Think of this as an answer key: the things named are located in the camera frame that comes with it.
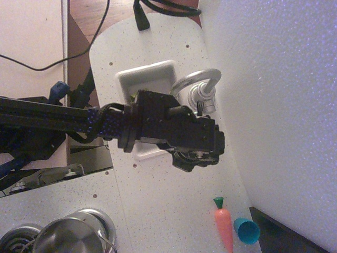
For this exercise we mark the silver toy faucet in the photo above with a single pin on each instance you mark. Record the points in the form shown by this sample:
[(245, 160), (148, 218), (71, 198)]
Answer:
[(202, 89)]

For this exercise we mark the orange toy carrot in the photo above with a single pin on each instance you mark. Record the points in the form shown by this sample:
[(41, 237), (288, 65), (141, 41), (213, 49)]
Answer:
[(224, 224)]

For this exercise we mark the silver stove burner front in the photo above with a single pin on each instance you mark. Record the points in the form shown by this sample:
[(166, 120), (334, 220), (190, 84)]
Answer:
[(20, 239)]

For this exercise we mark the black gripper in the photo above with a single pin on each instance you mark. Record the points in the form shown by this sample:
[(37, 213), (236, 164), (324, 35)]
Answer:
[(157, 118)]

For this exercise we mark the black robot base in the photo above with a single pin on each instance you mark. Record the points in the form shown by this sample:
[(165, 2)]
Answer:
[(26, 145)]

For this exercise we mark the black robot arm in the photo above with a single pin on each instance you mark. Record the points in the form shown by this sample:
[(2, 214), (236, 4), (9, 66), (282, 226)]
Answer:
[(84, 125)]

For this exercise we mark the blue clamp handle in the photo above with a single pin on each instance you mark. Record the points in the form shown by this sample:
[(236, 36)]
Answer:
[(57, 92)]

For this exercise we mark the stainless steel pot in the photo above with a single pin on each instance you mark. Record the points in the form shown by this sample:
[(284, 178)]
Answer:
[(69, 235)]

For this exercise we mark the white toy sink basin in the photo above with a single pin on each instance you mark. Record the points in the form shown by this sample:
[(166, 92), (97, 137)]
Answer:
[(157, 77)]

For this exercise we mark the teal plastic cup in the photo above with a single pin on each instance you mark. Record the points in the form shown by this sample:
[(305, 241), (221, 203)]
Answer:
[(247, 231)]

